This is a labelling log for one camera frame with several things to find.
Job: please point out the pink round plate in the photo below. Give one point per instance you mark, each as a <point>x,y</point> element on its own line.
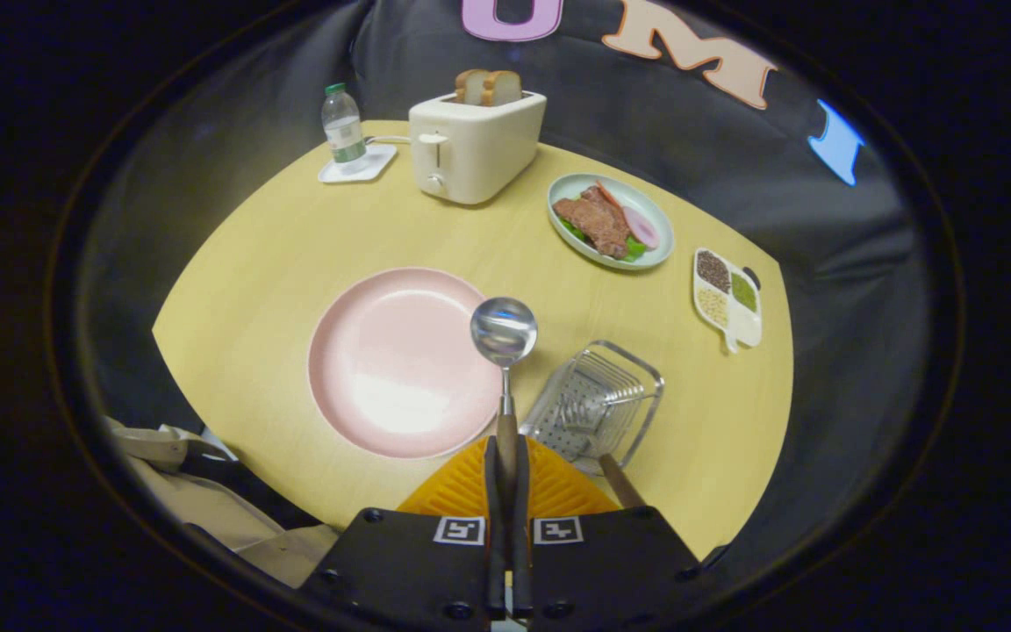
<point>391,369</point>

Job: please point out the beige clothing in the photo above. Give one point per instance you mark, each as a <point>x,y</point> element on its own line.
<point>233,527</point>

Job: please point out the clear plastic water bottle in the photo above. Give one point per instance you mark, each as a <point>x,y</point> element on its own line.
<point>343,127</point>

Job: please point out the white square coaster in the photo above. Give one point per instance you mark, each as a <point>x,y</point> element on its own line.
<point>378,165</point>

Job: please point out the pink ham slice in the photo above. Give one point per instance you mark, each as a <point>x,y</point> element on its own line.
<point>641,226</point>

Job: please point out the pale green plate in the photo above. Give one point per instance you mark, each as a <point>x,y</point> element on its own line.
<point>569,186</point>

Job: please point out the orange carrot strip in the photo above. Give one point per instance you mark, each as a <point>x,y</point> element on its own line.
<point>606,193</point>

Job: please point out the white divided grain dish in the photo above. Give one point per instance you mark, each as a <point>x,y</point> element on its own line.
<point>747,326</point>

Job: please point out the clear glass drainer box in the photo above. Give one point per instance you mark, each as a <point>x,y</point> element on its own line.
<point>633,386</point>

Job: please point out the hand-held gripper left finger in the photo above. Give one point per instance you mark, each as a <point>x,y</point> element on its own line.
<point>418,570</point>

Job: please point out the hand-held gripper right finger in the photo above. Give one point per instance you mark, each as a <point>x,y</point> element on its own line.
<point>602,570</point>

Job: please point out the cream white toaster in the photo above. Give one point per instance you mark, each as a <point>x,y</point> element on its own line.
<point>483,154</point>

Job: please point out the brown meat slice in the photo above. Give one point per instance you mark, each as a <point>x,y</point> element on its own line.
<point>595,224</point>

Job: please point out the green lettuce leaf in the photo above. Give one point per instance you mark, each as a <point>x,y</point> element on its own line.
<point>635,251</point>

